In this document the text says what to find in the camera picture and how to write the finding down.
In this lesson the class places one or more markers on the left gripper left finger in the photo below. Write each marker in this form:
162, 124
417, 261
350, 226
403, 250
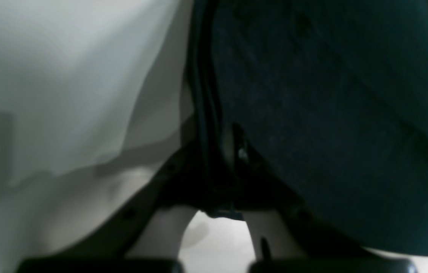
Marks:
145, 234

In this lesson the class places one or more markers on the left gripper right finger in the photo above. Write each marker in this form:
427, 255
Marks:
287, 236

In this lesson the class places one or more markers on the black T-shirt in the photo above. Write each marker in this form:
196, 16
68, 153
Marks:
333, 94

